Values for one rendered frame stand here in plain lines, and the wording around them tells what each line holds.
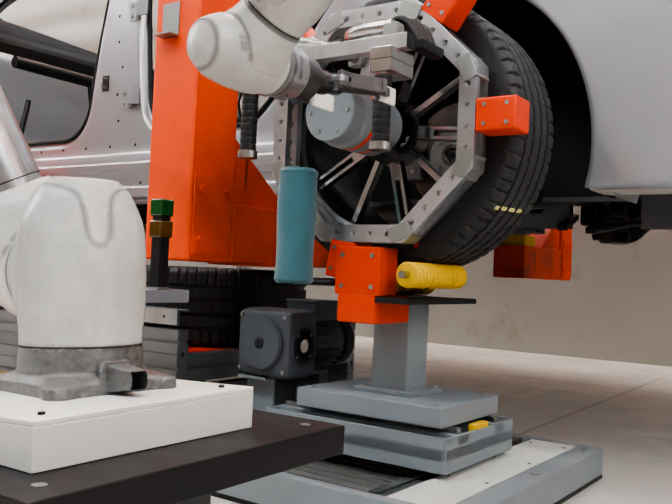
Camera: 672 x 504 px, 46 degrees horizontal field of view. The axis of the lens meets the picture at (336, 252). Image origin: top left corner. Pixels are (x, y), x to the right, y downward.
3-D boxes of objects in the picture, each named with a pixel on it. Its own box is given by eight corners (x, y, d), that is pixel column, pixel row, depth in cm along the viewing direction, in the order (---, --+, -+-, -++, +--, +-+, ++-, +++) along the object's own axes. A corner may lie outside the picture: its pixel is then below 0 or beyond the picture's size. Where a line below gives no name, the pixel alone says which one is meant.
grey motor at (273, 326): (372, 421, 231) (378, 301, 232) (282, 442, 197) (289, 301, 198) (322, 412, 242) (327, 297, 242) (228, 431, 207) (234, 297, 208)
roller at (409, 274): (471, 289, 193) (472, 265, 194) (412, 288, 169) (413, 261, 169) (450, 288, 197) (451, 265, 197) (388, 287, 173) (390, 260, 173)
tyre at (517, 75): (382, -9, 217) (297, 213, 231) (332, -39, 198) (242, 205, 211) (602, 59, 182) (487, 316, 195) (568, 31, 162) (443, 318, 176)
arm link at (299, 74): (290, 92, 123) (313, 100, 128) (293, 34, 123) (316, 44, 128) (246, 97, 128) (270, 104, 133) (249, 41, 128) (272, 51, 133)
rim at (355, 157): (393, 26, 214) (326, 198, 225) (344, 0, 195) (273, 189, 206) (558, 81, 187) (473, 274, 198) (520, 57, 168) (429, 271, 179)
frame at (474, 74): (483, 246, 169) (493, -6, 170) (469, 245, 164) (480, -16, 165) (284, 242, 200) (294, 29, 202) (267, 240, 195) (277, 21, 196)
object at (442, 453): (511, 453, 196) (513, 413, 197) (444, 480, 167) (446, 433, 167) (345, 423, 225) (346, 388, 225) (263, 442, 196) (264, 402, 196)
